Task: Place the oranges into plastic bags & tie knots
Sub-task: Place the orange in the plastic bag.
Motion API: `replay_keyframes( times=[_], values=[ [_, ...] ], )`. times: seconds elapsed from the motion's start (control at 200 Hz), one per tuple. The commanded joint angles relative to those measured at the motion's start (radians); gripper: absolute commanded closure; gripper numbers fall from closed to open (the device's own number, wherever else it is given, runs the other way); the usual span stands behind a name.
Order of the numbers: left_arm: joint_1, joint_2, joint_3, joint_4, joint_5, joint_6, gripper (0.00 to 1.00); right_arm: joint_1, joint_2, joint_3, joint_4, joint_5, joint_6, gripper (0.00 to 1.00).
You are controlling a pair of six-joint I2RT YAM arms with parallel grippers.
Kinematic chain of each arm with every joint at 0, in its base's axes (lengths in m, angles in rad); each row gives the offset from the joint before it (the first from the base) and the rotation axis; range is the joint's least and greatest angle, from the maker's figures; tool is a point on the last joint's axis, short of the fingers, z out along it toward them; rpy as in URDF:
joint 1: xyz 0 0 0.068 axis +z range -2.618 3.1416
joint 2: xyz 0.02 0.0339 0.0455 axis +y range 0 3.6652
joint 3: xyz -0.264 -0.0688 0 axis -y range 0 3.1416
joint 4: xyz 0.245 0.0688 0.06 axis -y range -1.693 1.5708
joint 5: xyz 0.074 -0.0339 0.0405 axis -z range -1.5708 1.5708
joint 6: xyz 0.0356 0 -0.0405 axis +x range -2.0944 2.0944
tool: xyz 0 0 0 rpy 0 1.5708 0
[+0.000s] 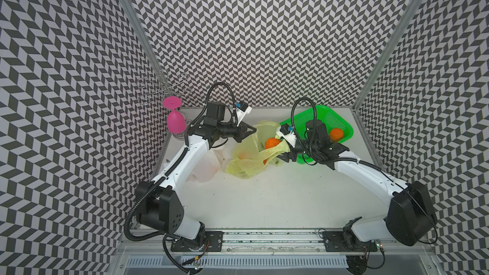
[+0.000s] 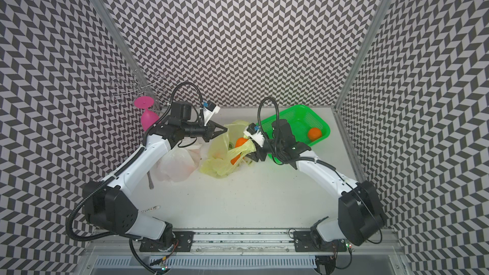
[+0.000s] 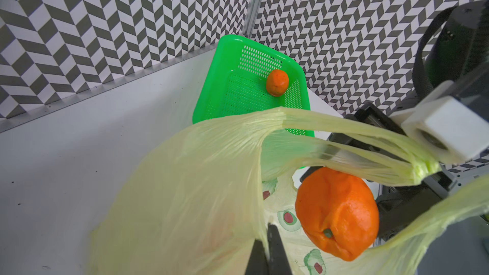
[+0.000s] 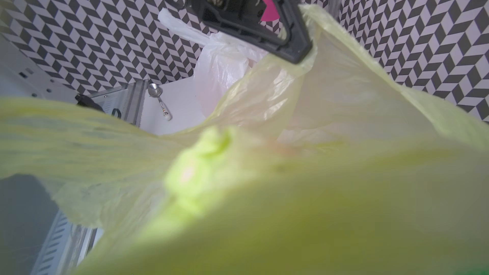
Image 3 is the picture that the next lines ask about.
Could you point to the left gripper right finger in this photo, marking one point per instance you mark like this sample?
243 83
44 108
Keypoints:
278 263

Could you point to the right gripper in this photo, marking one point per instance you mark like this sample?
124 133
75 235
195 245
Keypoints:
383 153

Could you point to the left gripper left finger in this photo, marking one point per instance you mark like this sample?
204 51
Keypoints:
257 264

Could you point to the orange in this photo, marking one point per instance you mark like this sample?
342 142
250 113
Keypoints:
277 83
338 213

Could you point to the yellow green plastic bag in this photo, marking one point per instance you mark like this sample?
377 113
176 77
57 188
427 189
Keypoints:
197 203

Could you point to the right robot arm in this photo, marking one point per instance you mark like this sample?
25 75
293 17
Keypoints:
454 47

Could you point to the green plastic basket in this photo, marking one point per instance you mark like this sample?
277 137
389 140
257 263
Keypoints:
236 80

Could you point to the aluminium corner post right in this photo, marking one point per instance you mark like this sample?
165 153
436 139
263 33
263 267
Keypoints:
251 17

